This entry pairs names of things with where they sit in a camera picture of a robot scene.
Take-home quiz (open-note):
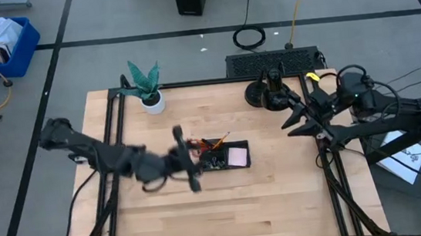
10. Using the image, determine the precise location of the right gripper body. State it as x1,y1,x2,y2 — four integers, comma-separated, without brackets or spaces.
281,80,353,147

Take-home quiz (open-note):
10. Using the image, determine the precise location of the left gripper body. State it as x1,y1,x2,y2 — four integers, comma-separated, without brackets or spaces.
130,123,205,199

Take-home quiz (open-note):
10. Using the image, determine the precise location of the yellow pencil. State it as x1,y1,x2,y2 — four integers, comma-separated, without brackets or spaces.
211,131,234,150

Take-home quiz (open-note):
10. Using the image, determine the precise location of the pink sticky note pad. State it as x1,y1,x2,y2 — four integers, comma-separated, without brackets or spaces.
226,146,250,169

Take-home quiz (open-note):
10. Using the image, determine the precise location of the black mesh desk organizer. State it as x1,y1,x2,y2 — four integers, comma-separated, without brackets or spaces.
195,133,254,174

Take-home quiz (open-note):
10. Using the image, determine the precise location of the black desk lamp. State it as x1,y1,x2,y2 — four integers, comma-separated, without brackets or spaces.
241,61,298,115

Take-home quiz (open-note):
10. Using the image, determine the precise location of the black perforated computer case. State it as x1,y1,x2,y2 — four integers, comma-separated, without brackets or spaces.
224,45,326,81

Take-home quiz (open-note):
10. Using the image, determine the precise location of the green plant in white pot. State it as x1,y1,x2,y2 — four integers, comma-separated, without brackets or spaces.
118,57,167,119

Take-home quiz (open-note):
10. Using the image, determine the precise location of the white paper sheet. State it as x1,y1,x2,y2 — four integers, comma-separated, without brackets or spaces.
373,128,421,188

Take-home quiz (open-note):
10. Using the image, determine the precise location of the blue plastic bin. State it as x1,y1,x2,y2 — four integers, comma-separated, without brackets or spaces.
0,14,45,80

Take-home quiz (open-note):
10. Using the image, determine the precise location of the yellow cable tag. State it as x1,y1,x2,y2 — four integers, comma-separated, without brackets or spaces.
305,70,322,84

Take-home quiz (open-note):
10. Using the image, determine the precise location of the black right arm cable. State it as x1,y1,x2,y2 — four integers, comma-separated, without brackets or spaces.
333,62,370,86

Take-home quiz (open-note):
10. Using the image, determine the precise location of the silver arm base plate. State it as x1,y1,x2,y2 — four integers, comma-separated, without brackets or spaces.
69,153,86,166

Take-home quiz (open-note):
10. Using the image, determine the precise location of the black coiled cable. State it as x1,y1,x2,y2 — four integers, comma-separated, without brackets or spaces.
228,0,268,53

